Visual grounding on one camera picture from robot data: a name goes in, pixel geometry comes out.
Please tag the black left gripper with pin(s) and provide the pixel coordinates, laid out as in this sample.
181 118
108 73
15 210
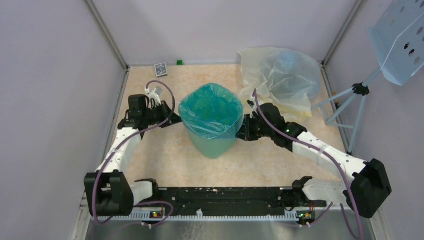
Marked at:
168 113

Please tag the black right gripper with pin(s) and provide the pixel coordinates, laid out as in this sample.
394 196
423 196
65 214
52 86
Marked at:
245 132

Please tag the green plastic trash bin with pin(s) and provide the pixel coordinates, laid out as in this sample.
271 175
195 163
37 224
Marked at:
211 148

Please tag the blue plastic trash bag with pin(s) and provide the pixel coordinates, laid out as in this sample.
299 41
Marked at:
212 112

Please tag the clear yellow-edged plastic bag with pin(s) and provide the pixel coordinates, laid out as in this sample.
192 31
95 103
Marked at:
287 78

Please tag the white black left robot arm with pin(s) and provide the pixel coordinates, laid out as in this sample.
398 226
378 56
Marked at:
108 192

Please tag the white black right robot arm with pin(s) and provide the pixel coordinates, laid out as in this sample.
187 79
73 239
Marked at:
364 184

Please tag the blue playing card box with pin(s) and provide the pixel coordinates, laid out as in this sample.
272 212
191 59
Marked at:
161 69

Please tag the light blue tripod stand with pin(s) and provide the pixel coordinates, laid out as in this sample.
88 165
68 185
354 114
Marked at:
358 90

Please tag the perforated light blue panel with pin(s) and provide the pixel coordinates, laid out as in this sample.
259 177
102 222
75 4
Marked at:
398 40

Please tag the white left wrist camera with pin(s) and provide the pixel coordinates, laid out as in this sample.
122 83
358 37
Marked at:
154 96

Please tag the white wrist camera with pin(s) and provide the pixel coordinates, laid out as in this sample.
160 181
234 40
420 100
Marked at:
154 96
251 103

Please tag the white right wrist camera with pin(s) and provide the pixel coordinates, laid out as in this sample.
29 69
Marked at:
251 103

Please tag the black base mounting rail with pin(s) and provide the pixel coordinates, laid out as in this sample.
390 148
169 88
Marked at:
232 201

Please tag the white cable duct strip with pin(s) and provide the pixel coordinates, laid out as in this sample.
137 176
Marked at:
142 215

